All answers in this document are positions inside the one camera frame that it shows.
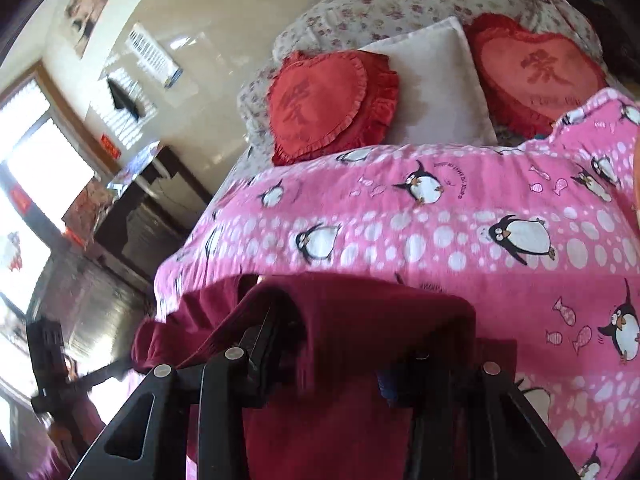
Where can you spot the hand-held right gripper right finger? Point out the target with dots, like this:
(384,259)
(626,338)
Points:
(420,390)

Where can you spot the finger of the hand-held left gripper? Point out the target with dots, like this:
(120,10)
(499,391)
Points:
(105,372)

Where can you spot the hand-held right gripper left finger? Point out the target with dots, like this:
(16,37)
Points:
(260,340)

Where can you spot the dark red sweater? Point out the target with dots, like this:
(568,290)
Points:
(350,335)

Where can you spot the ribbed metal panel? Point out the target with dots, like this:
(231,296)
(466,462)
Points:
(100,310)

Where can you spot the pink penguin print blanket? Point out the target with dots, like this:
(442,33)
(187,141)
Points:
(450,260)

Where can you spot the dark wooden desk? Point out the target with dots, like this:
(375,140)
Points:
(145,230)

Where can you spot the red printed box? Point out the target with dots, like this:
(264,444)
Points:
(87,210)

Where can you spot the white desk cloth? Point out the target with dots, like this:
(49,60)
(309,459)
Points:
(135,165)

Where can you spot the red heart-shaped pillow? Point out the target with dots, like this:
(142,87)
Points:
(320,105)
(530,80)

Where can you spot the dark hanging cloth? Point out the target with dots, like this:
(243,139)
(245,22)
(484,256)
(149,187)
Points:
(122,97)

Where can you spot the white square pillow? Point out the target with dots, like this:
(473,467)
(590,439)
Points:
(435,85)

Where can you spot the eye chart poster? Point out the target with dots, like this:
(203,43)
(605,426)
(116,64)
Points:
(150,52)

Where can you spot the floral rolled quilt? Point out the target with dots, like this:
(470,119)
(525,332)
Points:
(400,0)

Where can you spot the window with wooden frame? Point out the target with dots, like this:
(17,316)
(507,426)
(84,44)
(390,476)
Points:
(50,170)

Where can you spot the red wall sign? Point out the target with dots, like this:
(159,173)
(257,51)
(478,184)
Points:
(110,146)

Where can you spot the wall poster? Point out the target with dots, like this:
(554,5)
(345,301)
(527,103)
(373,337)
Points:
(87,10)

